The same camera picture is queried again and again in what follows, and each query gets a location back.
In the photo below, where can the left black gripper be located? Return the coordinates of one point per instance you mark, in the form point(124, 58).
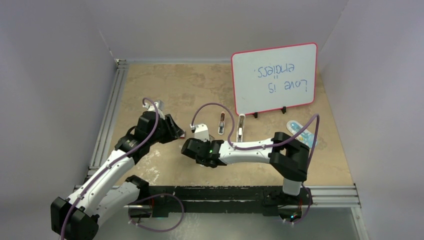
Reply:
point(173, 132)

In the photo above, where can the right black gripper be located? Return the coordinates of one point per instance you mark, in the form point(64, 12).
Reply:
point(201, 142)

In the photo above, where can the pink and white stapler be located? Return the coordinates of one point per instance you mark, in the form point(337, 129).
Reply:
point(221, 124)

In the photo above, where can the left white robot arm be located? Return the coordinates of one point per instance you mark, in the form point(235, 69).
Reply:
point(80, 215)

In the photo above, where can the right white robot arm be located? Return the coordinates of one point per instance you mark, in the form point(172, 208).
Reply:
point(287, 155)

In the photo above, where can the red-framed whiteboard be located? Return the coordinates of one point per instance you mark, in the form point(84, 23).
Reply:
point(274, 78)

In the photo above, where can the blue patterned oval case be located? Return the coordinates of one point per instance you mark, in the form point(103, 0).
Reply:
point(306, 137)

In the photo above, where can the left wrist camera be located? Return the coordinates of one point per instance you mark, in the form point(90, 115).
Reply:
point(155, 107)

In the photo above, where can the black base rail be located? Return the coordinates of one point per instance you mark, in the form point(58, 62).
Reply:
point(269, 201)

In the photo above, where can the aluminium frame rail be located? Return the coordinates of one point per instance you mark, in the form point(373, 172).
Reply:
point(104, 138)

